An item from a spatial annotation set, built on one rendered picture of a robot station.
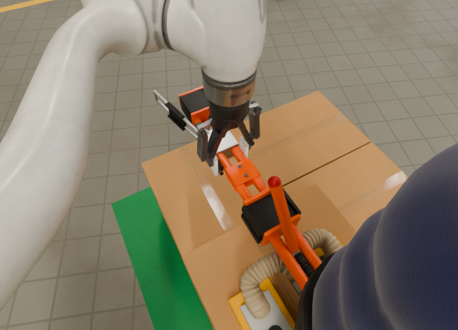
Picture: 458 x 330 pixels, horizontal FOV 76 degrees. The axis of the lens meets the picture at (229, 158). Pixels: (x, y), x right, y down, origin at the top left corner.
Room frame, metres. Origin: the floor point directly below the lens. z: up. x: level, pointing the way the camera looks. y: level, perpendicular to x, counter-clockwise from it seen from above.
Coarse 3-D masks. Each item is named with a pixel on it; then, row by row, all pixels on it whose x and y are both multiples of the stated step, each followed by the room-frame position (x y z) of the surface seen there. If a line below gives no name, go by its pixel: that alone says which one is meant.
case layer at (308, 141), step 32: (320, 96) 1.16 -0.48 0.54; (288, 128) 0.94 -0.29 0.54; (320, 128) 0.94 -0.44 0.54; (352, 128) 0.94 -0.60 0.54; (160, 160) 0.75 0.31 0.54; (192, 160) 0.75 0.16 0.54; (256, 160) 0.75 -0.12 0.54; (288, 160) 0.75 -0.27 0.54; (320, 160) 0.75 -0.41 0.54; (352, 160) 0.75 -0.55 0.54; (384, 160) 0.75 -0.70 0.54; (160, 192) 0.59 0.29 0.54; (192, 192) 0.59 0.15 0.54; (224, 192) 0.59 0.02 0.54; (256, 192) 0.59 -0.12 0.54; (288, 192) 0.59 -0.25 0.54; (352, 192) 0.59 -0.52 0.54; (384, 192) 0.59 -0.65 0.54; (192, 224) 0.45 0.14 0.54; (224, 224) 0.45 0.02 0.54; (352, 224) 0.45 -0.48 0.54
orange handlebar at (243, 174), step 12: (240, 156) 0.39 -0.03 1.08; (228, 168) 0.36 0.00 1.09; (240, 168) 0.36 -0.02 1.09; (252, 168) 0.36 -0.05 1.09; (228, 180) 0.34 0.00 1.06; (240, 180) 0.33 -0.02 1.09; (252, 180) 0.33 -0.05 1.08; (240, 192) 0.30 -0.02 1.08; (276, 240) 0.20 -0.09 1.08; (300, 240) 0.20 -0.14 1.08; (288, 252) 0.17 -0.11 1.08; (312, 252) 0.17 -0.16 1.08; (288, 264) 0.15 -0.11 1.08; (312, 264) 0.15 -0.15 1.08; (300, 276) 0.13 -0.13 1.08
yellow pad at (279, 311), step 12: (264, 288) 0.13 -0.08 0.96; (228, 300) 0.11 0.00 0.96; (240, 300) 0.11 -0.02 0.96; (276, 300) 0.11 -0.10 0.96; (240, 312) 0.09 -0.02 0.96; (276, 312) 0.09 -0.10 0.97; (288, 312) 0.09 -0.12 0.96; (240, 324) 0.07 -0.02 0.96; (252, 324) 0.07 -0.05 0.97; (264, 324) 0.07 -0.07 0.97; (276, 324) 0.07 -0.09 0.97; (288, 324) 0.07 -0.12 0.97
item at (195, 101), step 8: (200, 88) 0.60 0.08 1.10; (184, 96) 0.57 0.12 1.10; (192, 96) 0.57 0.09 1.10; (200, 96) 0.57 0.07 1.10; (184, 104) 0.55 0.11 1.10; (192, 104) 0.54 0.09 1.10; (200, 104) 0.54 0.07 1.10; (208, 104) 0.54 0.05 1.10; (184, 112) 0.56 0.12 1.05; (192, 112) 0.51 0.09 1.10; (200, 112) 0.52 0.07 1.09; (208, 112) 0.53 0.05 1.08; (192, 120) 0.51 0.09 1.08
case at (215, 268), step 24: (312, 192) 0.37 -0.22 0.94; (312, 216) 0.31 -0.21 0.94; (336, 216) 0.31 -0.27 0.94; (216, 240) 0.24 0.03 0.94; (240, 240) 0.24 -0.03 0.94; (192, 264) 0.19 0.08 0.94; (216, 264) 0.19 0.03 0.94; (240, 264) 0.19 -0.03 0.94; (216, 288) 0.14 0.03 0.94; (240, 288) 0.14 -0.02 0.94; (288, 288) 0.14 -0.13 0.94; (216, 312) 0.09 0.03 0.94
